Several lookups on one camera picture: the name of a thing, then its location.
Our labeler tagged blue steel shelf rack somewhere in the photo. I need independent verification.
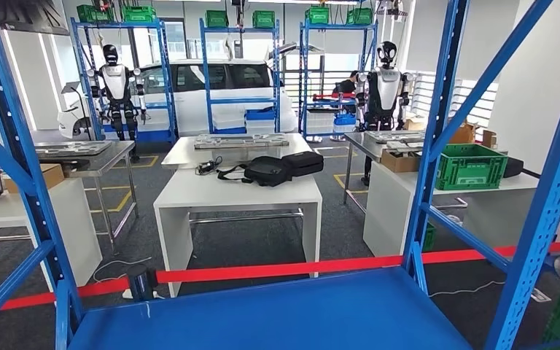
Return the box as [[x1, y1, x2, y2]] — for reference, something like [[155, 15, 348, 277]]
[[299, 19, 379, 142], [199, 18, 282, 135], [0, 0, 560, 350], [69, 17, 179, 144]]

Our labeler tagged black backpack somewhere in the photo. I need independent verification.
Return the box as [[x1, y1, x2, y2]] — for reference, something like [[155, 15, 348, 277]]
[[217, 155, 293, 188]]

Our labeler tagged black hard case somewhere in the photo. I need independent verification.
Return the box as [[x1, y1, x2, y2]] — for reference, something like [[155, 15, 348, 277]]
[[281, 151, 325, 178]]

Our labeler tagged long grey metal panel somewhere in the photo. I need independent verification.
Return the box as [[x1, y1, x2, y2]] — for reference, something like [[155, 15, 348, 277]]
[[193, 133, 291, 150], [367, 130, 426, 144], [34, 140, 113, 157]]

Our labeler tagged white table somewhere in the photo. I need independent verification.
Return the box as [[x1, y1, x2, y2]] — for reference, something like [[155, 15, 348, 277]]
[[0, 179, 103, 291], [362, 161, 541, 257], [153, 168, 324, 298]]

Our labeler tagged blue storage bin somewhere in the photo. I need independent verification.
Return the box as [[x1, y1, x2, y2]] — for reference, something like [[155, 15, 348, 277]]
[[245, 109, 276, 122], [332, 113, 357, 135]]

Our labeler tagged long red barrier tape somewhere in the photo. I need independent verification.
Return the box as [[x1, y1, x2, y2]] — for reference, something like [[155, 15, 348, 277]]
[[0, 240, 560, 316]]

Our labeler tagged white car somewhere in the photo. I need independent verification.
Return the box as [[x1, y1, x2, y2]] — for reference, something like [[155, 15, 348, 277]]
[[58, 58, 299, 139]]

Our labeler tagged person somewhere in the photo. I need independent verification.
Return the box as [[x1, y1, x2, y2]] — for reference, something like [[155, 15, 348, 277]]
[[332, 71, 359, 114]]

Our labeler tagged black and white humanoid robot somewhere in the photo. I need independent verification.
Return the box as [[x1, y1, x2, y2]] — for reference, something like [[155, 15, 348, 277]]
[[86, 44, 148, 163], [354, 41, 415, 187]]

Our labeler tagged black soft case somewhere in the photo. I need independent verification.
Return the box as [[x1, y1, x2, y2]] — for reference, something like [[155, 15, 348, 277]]
[[503, 157, 525, 179]]

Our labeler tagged black overhead monitor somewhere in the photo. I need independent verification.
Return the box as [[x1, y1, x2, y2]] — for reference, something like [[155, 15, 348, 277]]
[[0, 0, 71, 36]]

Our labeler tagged black cable bundle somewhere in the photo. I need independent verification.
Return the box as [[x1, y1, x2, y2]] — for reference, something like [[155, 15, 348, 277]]
[[195, 155, 224, 176]]

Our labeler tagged black stanchion post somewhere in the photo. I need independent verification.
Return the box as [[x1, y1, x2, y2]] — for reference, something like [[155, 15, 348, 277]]
[[126, 264, 158, 303]]

